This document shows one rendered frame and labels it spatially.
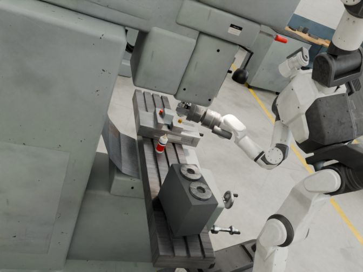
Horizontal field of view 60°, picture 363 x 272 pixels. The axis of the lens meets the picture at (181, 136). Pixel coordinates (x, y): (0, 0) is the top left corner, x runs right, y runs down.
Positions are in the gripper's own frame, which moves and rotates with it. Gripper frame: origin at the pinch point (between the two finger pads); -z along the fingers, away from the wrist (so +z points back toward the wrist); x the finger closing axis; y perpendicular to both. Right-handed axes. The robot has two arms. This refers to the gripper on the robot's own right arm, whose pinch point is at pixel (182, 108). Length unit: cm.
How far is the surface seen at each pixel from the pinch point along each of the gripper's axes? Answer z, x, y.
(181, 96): -2.7, 11.8, -11.1
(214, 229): 46, -1, 67
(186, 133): 7.4, -13.5, 19.9
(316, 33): 274, -802, 32
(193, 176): 13.3, 37.9, 7.0
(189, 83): -1.5, 11.3, -17.6
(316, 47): 296, -811, 67
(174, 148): 4.2, -7.0, 28.3
